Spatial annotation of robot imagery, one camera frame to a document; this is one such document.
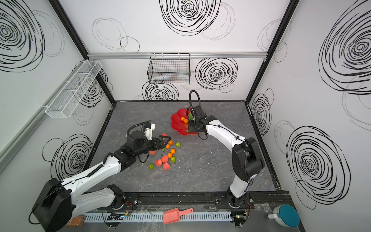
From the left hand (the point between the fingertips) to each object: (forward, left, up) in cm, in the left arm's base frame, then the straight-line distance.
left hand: (167, 139), depth 78 cm
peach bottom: (-9, +1, -15) cm, 18 cm away
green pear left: (-8, 0, +5) cm, 10 cm away
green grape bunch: (+26, -13, -13) cm, 32 cm away
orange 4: (+26, -6, -15) cm, 30 cm away
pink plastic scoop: (-33, -5, -16) cm, 37 cm away
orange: (+21, -9, -18) cm, 29 cm away
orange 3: (-3, 0, -15) cm, 15 cm away
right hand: (+12, -12, -5) cm, 17 cm away
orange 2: (0, -2, -16) cm, 16 cm away
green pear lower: (-6, -3, -15) cm, 17 cm away
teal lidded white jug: (-32, -57, -10) cm, 66 cm away
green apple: (-10, +10, -15) cm, 21 cm away
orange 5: (+24, -9, -15) cm, 30 cm away
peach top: (+12, +6, -16) cm, 21 cm away
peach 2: (-8, +6, -14) cm, 17 cm away
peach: (-5, +3, -14) cm, 16 cm away
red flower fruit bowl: (+22, -4, -18) cm, 28 cm away
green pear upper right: (+5, -5, -16) cm, 17 cm away
